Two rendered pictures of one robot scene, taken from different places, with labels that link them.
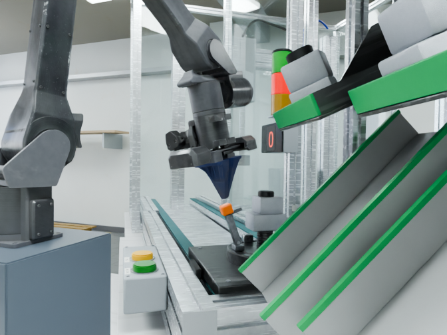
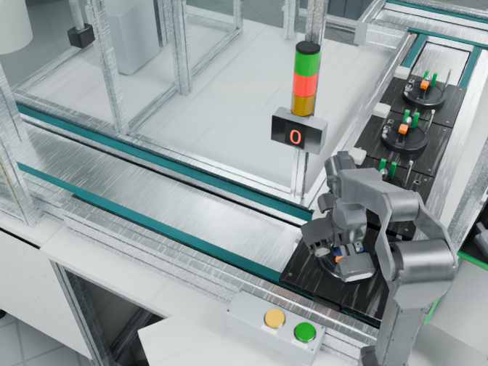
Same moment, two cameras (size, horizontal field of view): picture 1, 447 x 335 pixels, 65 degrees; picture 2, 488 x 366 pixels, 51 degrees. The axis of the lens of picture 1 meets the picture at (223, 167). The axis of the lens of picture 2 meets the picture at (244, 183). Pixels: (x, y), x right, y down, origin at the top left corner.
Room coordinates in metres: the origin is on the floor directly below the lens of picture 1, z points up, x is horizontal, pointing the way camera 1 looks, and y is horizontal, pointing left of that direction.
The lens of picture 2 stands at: (0.32, 0.61, 1.93)
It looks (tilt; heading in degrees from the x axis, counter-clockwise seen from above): 44 degrees down; 314
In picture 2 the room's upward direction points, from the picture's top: straight up
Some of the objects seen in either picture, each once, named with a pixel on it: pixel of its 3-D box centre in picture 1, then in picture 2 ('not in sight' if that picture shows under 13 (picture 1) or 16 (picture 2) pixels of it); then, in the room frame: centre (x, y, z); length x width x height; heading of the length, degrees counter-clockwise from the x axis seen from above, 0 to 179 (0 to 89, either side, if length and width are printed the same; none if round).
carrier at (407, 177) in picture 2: not in sight; (382, 179); (0.72, -0.32, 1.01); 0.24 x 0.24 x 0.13; 16
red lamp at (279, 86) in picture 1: (281, 84); (304, 80); (0.86, -0.14, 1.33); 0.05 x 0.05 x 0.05
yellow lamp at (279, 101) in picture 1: (281, 105); (302, 100); (0.86, -0.14, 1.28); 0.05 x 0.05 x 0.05
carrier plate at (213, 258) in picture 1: (264, 263); (346, 261); (0.65, -0.08, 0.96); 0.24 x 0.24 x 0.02; 16
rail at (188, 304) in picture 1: (163, 254); (213, 276); (0.87, 0.14, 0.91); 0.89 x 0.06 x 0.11; 16
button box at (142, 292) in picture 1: (142, 274); (274, 326); (0.67, 0.15, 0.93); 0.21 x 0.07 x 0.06; 16
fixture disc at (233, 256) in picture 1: (264, 252); (347, 256); (0.65, -0.08, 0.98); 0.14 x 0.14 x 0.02
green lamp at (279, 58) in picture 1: (282, 64); (306, 59); (0.86, -0.14, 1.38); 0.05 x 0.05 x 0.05
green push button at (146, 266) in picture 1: (144, 268); (305, 332); (0.60, 0.13, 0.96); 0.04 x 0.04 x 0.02
